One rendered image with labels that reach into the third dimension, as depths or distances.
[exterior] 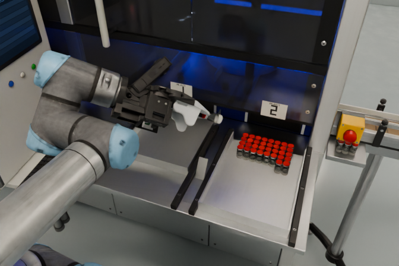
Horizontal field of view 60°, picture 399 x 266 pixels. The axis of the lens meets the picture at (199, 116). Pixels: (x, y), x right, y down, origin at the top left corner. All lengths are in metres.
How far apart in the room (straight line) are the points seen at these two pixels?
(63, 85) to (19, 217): 0.27
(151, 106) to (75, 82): 0.15
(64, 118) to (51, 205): 0.19
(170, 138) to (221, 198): 0.33
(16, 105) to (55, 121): 0.65
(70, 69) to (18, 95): 0.64
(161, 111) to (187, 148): 0.51
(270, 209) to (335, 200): 1.32
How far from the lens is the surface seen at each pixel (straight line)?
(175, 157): 1.19
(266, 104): 1.18
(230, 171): 1.14
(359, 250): 2.18
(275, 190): 1.11
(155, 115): 0.72
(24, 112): 1.36
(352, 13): 1.02
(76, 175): 0.57
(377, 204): 2.44
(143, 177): 1.14
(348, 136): 1.17
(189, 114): 0.75
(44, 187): 0.55
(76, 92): 0.70
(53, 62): 0.70
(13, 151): 1.35
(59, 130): 0.67
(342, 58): 1.07
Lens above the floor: 1.70
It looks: 37 degrees down
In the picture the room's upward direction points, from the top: straight up
